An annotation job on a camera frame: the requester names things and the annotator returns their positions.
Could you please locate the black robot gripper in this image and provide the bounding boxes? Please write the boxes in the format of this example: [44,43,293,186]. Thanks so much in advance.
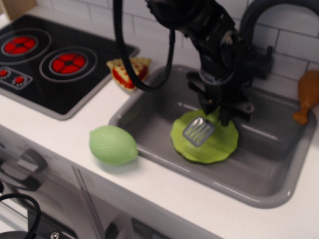
[186,71,254,126]

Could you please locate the green handled metal spatula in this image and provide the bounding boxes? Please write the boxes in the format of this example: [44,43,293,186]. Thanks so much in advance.
[182,110,217,147]

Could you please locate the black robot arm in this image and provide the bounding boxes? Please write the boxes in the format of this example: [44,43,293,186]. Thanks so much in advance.
[147,0,254,126]

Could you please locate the green toy plate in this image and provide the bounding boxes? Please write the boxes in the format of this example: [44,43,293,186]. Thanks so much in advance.
[170,110,239,164]

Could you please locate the grey toy sink basin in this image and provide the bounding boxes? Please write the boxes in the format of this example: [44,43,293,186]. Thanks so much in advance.
[109,65,316,208]

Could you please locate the dark grey toy faucet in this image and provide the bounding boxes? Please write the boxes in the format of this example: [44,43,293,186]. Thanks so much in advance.
[240,0,319,79]

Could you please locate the toy cherry pie slice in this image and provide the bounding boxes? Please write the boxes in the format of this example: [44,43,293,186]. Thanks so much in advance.
[106,57,152,91]

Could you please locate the brown toy chicken drumstick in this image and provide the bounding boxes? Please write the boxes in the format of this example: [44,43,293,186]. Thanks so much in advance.
[293,70,319,125]

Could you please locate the green toy lime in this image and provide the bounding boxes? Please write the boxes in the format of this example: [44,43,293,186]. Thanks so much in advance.
[89,125,138,166]

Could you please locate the black toy stove top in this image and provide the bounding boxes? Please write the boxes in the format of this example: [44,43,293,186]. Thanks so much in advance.
[0,14,140,121]

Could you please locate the grey oven knob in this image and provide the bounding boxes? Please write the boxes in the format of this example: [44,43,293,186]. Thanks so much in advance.
[17,149,48,174]

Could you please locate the grey oven door handle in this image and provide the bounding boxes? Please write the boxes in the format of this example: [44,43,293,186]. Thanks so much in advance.
[0,159,42,191]

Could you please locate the black braided foreground cable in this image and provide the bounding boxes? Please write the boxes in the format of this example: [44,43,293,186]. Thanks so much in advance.
[0,193,42,239]

